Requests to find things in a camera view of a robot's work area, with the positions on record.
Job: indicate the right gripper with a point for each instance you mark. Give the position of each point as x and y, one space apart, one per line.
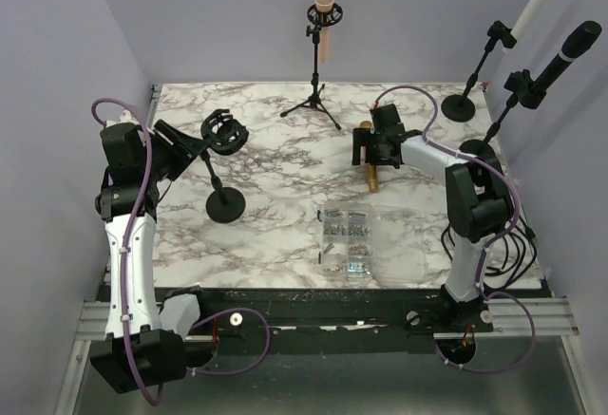
364 138

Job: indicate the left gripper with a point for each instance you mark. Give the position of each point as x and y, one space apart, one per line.
184 148

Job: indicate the gold microphone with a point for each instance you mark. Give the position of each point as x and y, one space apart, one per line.
371 170

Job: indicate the black tripod mic stand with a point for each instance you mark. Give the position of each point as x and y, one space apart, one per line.
314 101

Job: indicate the pink microphone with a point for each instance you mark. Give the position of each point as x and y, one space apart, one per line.
324 8

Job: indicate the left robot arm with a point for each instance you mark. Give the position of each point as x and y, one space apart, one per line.
143 342

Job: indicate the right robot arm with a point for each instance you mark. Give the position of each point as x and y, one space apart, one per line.
480 201

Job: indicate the far round base mic stand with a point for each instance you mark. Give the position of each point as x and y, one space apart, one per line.
458 107

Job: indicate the round base mic stand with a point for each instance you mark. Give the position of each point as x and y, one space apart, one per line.
521 86
458 107

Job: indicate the near round base mic stand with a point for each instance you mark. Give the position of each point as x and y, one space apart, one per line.
521 86

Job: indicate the black microphone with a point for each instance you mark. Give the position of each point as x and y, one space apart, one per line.
576 44

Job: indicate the clear plastic screw box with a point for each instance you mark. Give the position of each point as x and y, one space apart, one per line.
380 243

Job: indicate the aluminium mounting rail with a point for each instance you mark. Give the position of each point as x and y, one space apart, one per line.
550 317

